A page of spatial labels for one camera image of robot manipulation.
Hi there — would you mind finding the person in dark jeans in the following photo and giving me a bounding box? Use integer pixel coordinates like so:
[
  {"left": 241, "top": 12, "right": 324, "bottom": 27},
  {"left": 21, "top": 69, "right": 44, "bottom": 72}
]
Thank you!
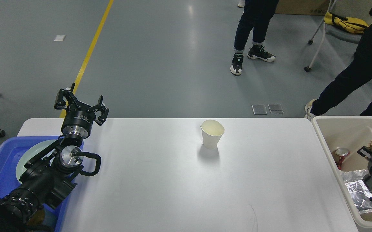
[{"left": 230, "top": 0, "right": 279, "bottom": 75}]

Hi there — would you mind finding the foil sheet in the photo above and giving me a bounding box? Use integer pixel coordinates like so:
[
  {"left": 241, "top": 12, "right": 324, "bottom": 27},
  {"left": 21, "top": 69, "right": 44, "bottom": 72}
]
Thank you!
[{"left": 339, "top": 170, "right": 372, "bottom": 214}]

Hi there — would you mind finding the cardboard box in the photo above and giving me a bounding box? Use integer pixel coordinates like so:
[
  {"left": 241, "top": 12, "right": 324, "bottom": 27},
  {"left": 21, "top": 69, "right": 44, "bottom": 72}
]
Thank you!
[{"left": 275, "top": 0, "right": 329, "bottom": 15}]

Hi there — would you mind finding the crushed red can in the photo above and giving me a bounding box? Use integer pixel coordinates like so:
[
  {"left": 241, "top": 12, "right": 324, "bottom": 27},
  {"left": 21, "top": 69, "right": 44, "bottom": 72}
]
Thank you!
[{"left": 333, "top": 148, "right": 350, "bottom": 170}]

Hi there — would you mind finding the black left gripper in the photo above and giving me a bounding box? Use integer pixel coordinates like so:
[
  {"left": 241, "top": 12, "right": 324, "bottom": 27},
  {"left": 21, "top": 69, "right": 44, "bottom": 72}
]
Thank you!
[{"left": 54, "top": 82, "right": 109, "bottom": 139}]

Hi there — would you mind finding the right metal floor plate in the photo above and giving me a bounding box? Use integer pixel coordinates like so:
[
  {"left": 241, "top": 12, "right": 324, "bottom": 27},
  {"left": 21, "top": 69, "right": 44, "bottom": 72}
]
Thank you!
[{"left": 268, "top": 104, "right": 284, "bottom": 114}]

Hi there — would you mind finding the metal floor plate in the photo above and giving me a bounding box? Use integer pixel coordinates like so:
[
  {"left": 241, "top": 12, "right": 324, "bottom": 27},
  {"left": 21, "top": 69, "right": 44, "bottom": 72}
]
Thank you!
[
  {"left": 268, "top": 104, "right": 284, "bottom": 114},
  {"left": 252, "top": 104, "right": 267, "bottom": 115}
]

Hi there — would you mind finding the grey wheeled chair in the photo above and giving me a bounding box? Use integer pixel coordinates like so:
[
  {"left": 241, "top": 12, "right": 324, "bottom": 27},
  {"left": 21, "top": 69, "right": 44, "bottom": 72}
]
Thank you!
[{"left": 304, "top": 0, "right": 372, "bottom": 72}]

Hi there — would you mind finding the person in white sneakers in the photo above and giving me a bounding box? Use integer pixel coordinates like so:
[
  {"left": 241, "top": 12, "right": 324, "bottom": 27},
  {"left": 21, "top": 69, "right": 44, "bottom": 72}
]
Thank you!
[{"left": 237, "top": 0, "right": 246, "bottom": 8}]

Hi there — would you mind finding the teal mug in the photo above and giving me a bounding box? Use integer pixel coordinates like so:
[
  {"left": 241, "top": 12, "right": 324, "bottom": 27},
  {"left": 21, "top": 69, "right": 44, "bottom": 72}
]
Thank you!
[{"left": 27, "top": 208, "right": 57, "bottom": 232}]

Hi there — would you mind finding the person in black at right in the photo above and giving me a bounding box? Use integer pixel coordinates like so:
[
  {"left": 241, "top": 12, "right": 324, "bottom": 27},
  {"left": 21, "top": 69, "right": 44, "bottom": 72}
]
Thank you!
[{"left": 304, "top": 7, "right": 372, "bottom": 120}]

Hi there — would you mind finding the left metal floor plate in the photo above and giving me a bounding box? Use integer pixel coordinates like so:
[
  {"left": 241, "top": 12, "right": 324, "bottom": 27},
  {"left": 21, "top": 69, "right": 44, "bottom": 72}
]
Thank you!
[{"left": 252, "top": 104, "right": 267, "bottom": 115}]

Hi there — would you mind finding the yellow bag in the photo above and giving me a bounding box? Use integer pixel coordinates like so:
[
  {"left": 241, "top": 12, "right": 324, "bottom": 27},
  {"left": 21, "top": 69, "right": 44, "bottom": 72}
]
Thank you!
[{"left": 324, "top": 12, "right": 369, "bottom": 34}]

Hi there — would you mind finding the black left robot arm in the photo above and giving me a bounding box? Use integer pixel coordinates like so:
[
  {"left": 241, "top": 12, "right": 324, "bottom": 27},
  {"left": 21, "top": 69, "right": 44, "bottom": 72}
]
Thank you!
[{"left": 0, "top": 83, "right": 109, "bottom": 232}]

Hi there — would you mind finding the beige plastic bin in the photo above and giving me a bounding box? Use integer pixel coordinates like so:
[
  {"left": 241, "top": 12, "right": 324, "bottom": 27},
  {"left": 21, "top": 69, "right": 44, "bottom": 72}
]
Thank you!
[{"left": 311, "top": 116, "right": 372, "bottom": 228}]

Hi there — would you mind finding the white paper cup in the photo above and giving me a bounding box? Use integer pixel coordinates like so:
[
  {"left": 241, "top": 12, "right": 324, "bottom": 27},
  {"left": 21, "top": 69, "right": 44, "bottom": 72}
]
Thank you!
[{"left": 201, "top": 120, "right": 225, "bottom": 149}]

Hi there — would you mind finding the blue plastic tray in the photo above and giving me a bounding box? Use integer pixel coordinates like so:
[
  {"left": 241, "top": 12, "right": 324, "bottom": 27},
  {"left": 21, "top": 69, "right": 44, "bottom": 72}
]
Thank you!
[{"left": 0, "top": 136, "right": 71, "bottom": 232}]

